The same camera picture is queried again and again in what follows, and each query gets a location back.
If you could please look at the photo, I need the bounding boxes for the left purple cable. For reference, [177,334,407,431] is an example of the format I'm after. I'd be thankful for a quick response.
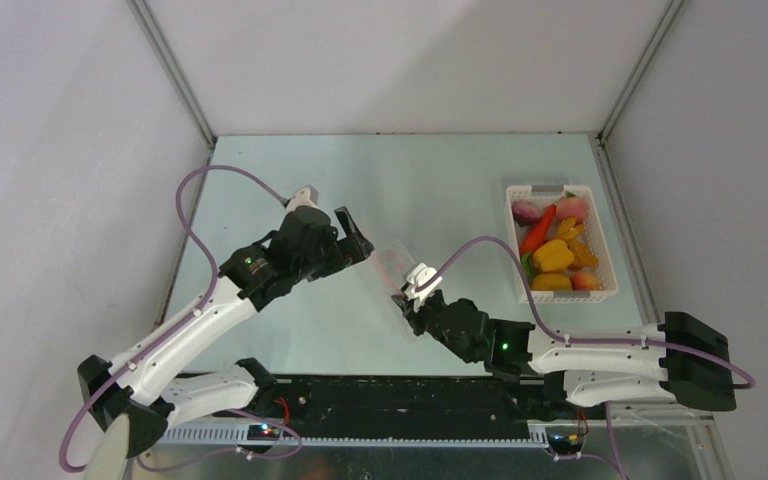
[58,164,304,474]

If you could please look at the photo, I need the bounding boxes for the pink peach top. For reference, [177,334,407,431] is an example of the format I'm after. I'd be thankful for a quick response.
[556,195,589,224]

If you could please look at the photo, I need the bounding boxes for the purple cable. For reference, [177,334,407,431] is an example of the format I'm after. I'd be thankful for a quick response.
[426,235,756,480]
[58,164,304,474]

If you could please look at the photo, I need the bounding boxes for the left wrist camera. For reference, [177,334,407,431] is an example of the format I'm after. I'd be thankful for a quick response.
[285,185,319,213]

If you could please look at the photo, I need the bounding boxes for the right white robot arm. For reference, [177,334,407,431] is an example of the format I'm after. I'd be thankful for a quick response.
[392,292,736,418]

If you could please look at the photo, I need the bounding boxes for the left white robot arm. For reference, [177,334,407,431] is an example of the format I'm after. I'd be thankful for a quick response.
[78,206,374,458]

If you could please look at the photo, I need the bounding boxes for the white plastic basket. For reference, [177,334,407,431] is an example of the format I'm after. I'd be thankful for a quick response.
[505,185,619,304]

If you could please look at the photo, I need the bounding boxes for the clear zip top bag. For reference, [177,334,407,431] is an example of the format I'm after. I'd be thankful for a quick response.
[371,239,418,296]

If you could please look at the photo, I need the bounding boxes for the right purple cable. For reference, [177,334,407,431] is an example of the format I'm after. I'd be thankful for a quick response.
[426,235,756,480]

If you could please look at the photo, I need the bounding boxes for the purple onion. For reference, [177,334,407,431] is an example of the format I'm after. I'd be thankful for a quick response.
[511,200,543,228]

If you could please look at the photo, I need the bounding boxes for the pink peach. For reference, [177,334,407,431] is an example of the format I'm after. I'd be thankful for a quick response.
[570,270,602,291]
[556,195,589,224]

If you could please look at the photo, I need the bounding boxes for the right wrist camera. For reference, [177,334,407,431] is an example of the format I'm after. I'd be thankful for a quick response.
[402,263,442,310]

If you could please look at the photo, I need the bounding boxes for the red chili pepper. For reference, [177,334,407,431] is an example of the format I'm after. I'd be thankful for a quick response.
[519,204,557,256]

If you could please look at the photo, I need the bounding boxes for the pink peach bottom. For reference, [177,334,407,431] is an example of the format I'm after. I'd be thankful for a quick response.
[570,270,602,291]

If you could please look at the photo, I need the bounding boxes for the yellow bell pepper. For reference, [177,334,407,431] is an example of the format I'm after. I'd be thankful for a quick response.
[532,239,575,273]

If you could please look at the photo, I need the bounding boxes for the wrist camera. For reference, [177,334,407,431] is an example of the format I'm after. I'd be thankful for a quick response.
[285,185,319,213]
[402,263,442,310]

